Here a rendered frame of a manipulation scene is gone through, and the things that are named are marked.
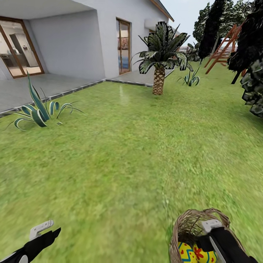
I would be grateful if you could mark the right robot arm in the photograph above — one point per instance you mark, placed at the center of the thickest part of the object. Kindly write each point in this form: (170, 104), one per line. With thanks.
(221, 241)

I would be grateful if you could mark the wicker basket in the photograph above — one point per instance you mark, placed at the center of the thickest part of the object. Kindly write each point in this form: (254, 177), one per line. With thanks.
(185, 225)

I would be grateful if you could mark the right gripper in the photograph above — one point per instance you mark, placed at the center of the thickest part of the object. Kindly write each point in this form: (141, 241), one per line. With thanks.
(204, 243)

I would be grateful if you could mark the easter egg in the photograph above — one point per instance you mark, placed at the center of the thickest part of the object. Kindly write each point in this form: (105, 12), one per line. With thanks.
(187, 253)
(204, 257)

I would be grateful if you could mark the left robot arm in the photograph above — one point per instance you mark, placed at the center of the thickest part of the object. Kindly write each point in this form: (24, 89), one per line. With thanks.
(36, 244)

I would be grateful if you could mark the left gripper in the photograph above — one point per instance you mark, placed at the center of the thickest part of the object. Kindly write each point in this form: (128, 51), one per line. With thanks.
(44, 240)

